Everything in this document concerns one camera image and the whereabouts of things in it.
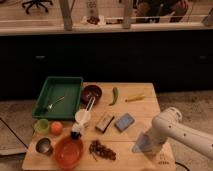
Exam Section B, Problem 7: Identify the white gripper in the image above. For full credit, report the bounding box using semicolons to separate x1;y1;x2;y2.
145;129;167;155

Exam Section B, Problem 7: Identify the blue-grey towel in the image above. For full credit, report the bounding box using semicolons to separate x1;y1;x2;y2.
132;132;156;154

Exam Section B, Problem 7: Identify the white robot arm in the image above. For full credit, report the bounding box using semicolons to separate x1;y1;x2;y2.
146;107;213;159

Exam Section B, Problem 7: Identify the dark purple bowl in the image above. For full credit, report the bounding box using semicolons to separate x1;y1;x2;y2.
80;85;102;104

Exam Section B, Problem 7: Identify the orange plastic bowl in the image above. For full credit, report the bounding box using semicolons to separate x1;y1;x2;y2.
53;136;84;171

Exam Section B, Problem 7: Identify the blue sponge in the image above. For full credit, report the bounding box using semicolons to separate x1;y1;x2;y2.
115;113;135;132

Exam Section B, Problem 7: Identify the brown wooden block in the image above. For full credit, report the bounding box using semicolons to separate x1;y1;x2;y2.
95;114;114;133

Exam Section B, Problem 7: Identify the bunch of dark grapes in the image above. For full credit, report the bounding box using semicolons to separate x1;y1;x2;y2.
89;140;116;160

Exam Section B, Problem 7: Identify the green chili pepper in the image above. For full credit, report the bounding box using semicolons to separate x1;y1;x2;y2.
109;87;118;106

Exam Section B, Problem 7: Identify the white bottle black cap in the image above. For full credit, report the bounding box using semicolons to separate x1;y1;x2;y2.
71;123;84;140

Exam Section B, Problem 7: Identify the orange fruit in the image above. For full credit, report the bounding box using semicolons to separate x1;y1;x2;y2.
50;121;63;135

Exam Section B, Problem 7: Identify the green plastic tray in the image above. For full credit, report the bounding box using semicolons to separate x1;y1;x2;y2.
32;76;83;120

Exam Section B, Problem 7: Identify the metal fork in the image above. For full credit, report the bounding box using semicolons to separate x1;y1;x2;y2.
47;96;65;110

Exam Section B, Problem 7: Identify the small metal cup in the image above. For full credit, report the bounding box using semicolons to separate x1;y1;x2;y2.
36;138;53;155

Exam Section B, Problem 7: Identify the small green cup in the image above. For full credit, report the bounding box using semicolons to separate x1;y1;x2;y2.
34;119;49;135

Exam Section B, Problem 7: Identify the person in background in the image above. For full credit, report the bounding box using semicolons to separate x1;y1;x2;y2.
136;0;189;23

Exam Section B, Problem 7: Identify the black office chair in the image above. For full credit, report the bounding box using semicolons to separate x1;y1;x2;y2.
22;0;53;14

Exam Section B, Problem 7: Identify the black cable right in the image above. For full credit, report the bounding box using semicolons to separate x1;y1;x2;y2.
174;161;191;171

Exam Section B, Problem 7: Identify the black cable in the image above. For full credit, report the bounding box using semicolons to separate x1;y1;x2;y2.
0;118;29;150
174;161;191;171

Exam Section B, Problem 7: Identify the black cable left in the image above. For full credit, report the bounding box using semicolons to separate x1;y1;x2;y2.
0;118;29;150

